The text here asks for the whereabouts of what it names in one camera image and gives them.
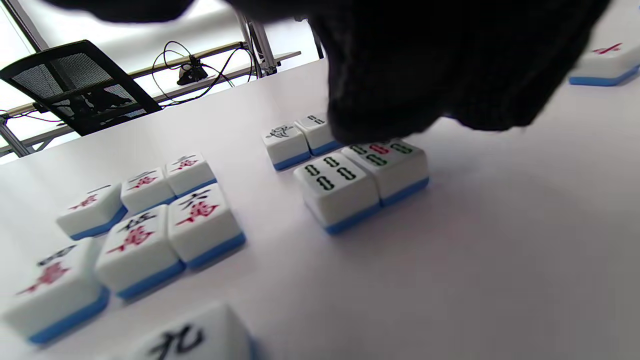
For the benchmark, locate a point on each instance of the black mounted camera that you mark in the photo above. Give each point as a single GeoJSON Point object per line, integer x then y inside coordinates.
{"type": "Point", "coordinates": [191, 74]}

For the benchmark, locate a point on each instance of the person's left hand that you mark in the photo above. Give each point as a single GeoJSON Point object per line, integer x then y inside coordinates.
{"type": "Point", "coordinates": [425, 60]}

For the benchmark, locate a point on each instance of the two-bamboo mahjong tile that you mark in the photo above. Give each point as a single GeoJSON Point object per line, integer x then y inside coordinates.
{"type": "Point", "coordinates": [317, 134]}

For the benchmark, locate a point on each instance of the five-bamboo mahjong tile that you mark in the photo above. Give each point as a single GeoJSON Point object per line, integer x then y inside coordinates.
{"type": "Point", "coordinates": [397, 167]}

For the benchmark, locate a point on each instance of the black mesh office chair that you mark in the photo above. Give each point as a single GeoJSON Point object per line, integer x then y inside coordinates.
{"type": "Point", "coordinates": [80, 87]}

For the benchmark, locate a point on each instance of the red-symbol mahjong tile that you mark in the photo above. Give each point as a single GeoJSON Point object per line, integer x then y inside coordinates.
{"type": "Point", "coordinates": [607, 62]}

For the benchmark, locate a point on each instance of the white standing desk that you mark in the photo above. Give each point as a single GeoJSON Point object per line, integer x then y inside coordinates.
{"type": "Point", "coordinates": [285, 56]}

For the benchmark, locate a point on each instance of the four-bamboo mahjong tile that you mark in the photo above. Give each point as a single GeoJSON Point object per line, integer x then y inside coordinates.
{"type": "Point", "coordinates": [337, 190]}

